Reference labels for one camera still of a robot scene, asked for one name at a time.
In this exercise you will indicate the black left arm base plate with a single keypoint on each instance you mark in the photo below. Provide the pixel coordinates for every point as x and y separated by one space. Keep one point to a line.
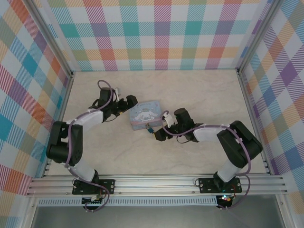
107 186

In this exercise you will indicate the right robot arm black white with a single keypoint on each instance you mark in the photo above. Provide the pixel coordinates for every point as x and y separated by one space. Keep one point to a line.
240 142

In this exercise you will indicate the blue cartoon tin box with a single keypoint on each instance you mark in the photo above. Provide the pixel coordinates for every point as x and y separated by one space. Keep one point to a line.
145 114

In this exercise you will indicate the left circuit board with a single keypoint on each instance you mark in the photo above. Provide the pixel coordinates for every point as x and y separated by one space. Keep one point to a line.
92 200

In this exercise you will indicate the right circuit board with LED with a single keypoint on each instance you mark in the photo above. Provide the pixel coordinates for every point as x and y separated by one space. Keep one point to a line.
225 198

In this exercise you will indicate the small blue padlock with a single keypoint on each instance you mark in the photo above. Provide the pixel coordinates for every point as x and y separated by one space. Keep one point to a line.
149 129

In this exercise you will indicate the aluminium mounting rail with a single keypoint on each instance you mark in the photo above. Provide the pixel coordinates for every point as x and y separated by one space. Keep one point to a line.
154 185

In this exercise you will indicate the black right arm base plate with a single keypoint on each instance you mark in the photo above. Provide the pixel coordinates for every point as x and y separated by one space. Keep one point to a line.
206 186

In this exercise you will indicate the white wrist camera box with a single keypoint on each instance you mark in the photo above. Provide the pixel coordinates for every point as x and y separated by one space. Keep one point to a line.
169 120
118 91

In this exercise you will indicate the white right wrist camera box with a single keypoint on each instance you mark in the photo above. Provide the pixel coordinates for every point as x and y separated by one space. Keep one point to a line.
169 120

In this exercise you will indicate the grey metal panel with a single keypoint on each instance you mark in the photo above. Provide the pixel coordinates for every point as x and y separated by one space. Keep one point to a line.
154 217

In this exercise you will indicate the aluminium frame post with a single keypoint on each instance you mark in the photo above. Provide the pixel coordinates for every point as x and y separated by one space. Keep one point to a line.
257 35
51 40

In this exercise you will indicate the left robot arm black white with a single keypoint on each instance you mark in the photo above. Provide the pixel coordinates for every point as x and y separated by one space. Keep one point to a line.
61 142

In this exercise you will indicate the aluminium side rail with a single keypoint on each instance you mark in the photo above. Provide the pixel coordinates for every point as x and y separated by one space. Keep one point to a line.
247 99
64 99

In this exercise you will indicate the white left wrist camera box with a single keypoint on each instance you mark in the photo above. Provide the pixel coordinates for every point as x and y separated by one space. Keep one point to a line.
118 91

